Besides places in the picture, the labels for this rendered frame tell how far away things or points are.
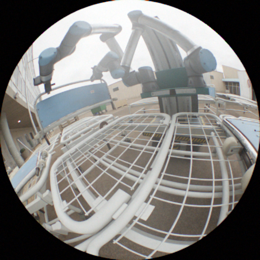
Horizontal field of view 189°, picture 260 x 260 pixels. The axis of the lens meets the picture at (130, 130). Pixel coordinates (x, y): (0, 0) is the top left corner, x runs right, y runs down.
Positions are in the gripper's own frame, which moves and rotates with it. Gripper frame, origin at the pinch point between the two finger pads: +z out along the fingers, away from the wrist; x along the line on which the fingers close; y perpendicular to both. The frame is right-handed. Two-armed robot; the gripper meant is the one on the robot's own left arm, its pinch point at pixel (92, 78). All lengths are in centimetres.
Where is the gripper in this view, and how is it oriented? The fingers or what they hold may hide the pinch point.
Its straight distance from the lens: 82.6
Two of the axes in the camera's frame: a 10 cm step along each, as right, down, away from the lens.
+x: 3.8, 8.8, 2.9
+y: -5.6, 4.7, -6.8
